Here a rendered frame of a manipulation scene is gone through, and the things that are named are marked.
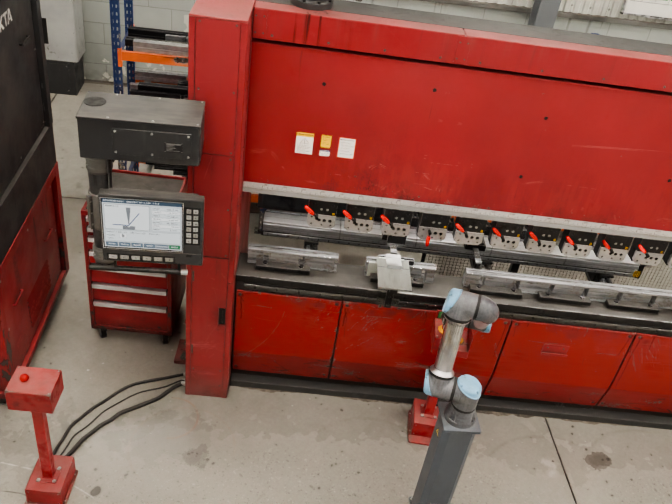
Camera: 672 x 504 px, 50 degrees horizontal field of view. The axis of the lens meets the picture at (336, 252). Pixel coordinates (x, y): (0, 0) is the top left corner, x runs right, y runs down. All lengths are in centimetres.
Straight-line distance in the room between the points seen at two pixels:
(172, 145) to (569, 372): 272
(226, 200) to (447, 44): 127
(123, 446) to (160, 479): 31
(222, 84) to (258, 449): 206
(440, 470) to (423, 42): 204
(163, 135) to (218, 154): 44
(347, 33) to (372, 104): 37
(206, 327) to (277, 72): 148
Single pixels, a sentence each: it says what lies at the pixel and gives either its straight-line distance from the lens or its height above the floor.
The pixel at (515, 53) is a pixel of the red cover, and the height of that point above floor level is 225.
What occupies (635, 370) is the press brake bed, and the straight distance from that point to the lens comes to 471.
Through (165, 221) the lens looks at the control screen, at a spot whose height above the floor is 148.
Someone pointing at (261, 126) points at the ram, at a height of 172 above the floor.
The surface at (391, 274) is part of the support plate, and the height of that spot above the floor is 100.
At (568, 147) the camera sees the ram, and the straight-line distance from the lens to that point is 378.
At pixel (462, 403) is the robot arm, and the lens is 343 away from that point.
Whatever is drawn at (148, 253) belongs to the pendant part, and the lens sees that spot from 340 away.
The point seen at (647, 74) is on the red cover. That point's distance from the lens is 371.
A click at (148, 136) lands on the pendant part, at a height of 188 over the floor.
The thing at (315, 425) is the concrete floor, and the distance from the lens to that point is 440.
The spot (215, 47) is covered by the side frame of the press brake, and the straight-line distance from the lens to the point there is 325.
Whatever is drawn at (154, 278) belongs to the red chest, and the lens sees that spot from 442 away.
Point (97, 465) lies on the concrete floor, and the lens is 422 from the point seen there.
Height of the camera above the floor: 333
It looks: 36 degrees down
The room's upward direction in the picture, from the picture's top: 9 degrees clockwise
